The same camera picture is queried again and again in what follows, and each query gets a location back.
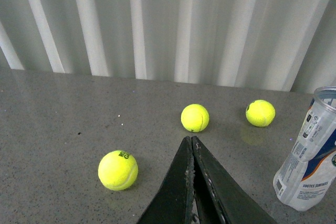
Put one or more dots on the Wilson 3 tennis ball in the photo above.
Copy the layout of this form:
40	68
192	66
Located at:
260	113

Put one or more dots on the plain yellow tennis ball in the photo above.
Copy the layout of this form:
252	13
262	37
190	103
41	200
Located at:
195	118

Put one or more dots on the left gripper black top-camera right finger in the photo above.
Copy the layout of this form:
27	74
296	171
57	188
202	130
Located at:
232	203

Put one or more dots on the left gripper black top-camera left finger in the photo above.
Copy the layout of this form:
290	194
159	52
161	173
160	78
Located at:
173	203

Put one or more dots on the white pleated curtain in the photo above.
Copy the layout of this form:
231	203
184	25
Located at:
286	45

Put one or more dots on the Roland Garros tennis ball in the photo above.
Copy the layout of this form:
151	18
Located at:
118	170

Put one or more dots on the clear Wilson tennis ball can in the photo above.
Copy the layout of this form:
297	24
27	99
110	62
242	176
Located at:
308	171

